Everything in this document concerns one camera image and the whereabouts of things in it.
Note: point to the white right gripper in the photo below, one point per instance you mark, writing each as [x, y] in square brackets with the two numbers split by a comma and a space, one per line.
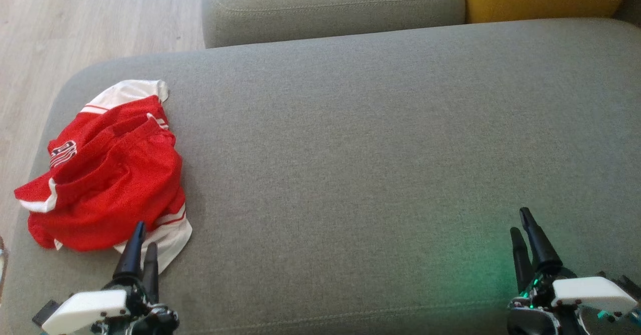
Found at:
[591, 292]

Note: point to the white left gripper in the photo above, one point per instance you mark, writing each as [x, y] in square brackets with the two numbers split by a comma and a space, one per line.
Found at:
[85, 307]

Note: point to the red sports shorts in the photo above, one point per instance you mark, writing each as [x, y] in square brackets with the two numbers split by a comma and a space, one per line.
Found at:
[115, 190]

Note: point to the red white basketball jersey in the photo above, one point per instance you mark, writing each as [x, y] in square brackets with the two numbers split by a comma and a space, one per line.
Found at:
[127, 92]

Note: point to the woven wicker basket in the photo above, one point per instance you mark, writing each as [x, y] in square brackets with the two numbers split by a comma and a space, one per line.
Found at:
[2, 270]

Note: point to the large grey sofa seat cushion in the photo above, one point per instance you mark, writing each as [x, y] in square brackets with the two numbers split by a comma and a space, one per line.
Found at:
[350, 175]

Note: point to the dark grey sofa backrest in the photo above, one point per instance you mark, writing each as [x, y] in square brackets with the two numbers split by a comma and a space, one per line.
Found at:
[631, 7]

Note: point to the small grey sofa cushion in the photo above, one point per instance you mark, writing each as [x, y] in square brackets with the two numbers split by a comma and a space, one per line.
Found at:
[330, 4]

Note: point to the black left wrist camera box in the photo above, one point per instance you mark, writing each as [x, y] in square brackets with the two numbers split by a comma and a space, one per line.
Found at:
[46, 312]

